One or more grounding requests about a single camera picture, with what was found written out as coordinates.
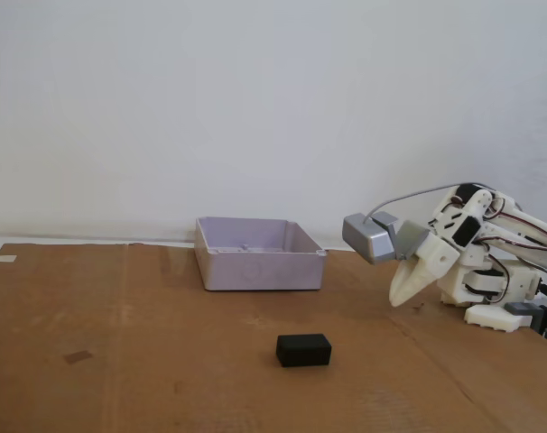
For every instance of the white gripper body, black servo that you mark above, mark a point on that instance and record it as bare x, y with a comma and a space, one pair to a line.
436, 262

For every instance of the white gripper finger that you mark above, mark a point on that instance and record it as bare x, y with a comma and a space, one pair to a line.
417, 282
397, 282

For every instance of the black rectangular block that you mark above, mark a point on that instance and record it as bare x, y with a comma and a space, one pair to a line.
303, 352

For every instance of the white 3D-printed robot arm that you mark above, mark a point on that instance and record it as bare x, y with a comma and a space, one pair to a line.
519, 223

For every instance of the pale lilac plastic box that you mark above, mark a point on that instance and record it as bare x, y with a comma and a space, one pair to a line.
255, 273

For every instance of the silver webcam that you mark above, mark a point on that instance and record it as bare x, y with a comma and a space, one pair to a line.
368, 239

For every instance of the grey table clamp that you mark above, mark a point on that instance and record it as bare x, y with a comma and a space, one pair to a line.
521, 309

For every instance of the brown cardboard sheet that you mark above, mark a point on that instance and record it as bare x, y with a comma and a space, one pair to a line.
120, 338

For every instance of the brown tape patch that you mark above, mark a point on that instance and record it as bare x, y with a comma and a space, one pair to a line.
77, 356

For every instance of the white tape strip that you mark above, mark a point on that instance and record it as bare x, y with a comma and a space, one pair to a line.
5, 259

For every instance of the grey webcam mount bracket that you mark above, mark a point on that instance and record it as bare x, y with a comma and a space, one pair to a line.
411, 236

